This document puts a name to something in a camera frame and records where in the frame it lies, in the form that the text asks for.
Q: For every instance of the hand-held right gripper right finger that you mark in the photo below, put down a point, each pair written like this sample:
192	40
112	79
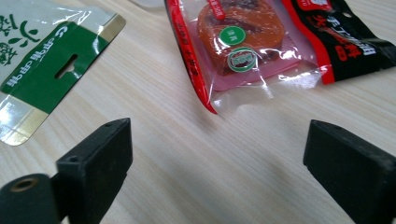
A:
351	174

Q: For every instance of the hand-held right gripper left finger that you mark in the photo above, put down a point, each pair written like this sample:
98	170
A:
93	174

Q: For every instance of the green white packet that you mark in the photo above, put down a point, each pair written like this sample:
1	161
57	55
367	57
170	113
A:
46	68

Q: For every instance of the black red packet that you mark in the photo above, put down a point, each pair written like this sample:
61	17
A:
348	40

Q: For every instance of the clear red packet orange block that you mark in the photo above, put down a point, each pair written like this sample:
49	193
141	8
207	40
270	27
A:
239	46

